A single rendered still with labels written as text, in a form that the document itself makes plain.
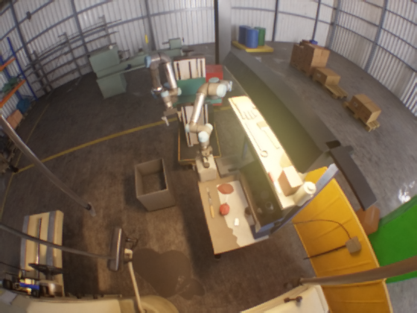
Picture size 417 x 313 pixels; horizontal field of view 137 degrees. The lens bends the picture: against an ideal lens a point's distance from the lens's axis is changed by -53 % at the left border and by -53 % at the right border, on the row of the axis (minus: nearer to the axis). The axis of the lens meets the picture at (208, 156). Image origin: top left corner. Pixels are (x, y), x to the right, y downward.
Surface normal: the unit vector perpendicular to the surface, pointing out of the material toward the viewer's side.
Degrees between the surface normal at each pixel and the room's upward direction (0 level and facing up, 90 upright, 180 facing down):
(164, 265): 0
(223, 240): 0
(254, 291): 0
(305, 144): 58
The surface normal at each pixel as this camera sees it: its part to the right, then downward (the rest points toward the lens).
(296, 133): -0.84, -0.16
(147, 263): -0.04, -0.62
